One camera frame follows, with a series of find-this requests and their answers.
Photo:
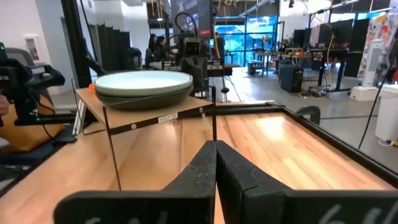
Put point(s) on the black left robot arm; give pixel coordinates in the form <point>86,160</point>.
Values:
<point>18,81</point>

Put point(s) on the black folding partition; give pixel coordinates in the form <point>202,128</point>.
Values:
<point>113,49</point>

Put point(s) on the black standing desk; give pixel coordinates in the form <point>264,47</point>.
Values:
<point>329,51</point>

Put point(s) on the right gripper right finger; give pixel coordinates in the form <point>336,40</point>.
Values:
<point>264,205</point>

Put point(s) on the light blue plate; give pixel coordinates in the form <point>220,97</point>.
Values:
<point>140,81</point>

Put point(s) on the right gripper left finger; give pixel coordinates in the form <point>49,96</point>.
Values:
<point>174,205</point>

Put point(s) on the white bin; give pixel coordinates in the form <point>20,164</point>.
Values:
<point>388,115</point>

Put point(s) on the black table clamp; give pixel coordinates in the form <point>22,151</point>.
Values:
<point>311,110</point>

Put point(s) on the black rig post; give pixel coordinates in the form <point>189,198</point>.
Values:
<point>74,46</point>

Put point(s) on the wooden shelf with black legs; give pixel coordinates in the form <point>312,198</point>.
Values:
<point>140,115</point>

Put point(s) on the blue glass window wall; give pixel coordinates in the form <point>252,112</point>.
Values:
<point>258,34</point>

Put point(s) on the white flat box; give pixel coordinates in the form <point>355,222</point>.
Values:
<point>362,93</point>

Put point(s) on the sage green plate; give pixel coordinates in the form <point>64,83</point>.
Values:
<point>143,102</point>

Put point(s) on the white tower fan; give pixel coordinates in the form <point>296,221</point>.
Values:
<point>373,62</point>

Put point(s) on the black computer tower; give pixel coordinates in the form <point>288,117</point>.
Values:
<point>292,79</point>

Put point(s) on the orange translucent plate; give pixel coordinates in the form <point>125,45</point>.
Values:
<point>91,87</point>

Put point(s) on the grey office chair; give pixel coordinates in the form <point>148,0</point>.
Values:
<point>21,56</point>

